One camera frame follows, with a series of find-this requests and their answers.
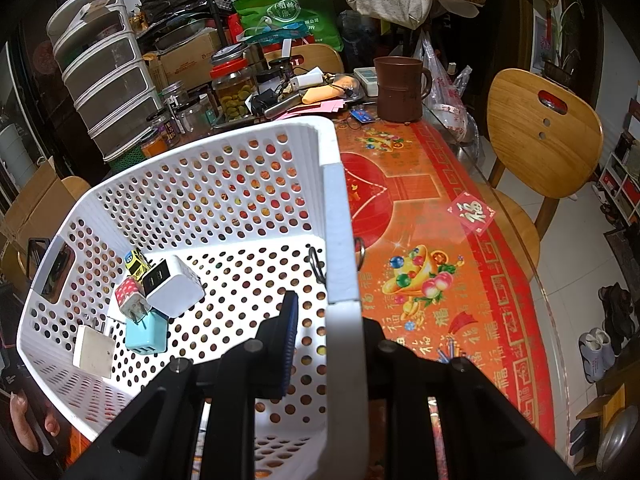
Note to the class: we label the white charger cube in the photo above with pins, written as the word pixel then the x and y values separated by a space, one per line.
pixel 92 352

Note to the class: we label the green mesh basket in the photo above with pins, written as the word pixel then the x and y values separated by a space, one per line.
pixel 125 157

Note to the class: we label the black phone stand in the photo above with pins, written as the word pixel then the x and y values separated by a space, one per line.
pixel 36 252

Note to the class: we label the small glass jar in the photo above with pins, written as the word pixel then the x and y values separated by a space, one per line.
pixel 195 115

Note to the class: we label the orange pouch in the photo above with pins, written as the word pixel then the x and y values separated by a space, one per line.
pixel 322 94

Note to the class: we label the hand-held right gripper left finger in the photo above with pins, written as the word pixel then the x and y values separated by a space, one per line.
pixel 287 345

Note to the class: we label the white cubby shelf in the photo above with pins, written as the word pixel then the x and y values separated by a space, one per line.
pixel 622 180

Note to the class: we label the red square sticker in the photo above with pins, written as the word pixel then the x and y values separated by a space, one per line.
pixel 470 212

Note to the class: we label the blue card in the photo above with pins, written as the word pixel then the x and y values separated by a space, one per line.
pixel 362 116

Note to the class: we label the brown cardboard box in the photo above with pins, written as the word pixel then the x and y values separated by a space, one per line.
pixel 190 62

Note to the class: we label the grey sneakers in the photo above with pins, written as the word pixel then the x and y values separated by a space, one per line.
pixel 595 355

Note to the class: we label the stacked clear drawer tower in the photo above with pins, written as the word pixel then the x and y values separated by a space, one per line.
pixel 110 75

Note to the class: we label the green shopping bag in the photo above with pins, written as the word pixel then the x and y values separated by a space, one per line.
pixel 295 10

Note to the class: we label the glass jar with red lid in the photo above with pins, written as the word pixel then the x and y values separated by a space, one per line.
pixel 232 92

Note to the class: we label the white power adapter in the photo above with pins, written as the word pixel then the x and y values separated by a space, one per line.
pixel 307 80

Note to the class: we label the yellow toy car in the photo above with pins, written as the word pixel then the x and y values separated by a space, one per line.
pixel 134 261

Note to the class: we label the white perforated plastic basket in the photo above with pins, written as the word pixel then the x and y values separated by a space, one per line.
pixel 345 210

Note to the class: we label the dark shoes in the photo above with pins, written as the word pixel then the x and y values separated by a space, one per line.
pixel 615 315

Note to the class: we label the white plastic bag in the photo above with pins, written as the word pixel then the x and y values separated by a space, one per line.
pixel 450 110

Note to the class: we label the pink dotted charger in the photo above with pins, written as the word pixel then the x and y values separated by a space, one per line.
pixel 129 294

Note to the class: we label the brown mug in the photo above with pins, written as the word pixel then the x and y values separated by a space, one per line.
pixel 397 90

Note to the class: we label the dark floor rug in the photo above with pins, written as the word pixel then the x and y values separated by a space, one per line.
pixel 625 252

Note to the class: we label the small card box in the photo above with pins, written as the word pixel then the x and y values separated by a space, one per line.
pixel 366 80

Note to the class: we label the open cardboard box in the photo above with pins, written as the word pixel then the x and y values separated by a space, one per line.
pixel 30 200

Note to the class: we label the metal pot lid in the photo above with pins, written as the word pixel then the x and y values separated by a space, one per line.
pixel 620 440

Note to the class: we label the person's left hand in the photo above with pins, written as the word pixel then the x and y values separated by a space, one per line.
pixel 30 420

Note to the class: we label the white dual port charger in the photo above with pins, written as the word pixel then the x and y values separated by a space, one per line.
pixel 175 290

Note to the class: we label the glass jar with dark label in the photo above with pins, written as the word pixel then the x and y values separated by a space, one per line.
pixel 162 130

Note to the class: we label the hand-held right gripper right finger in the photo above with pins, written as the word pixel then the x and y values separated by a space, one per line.
pixel 380 360

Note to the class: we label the light blue charger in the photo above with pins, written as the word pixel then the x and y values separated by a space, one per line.
pixel 145 337

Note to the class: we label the potted plant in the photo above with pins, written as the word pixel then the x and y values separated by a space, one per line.
pixel 562 55

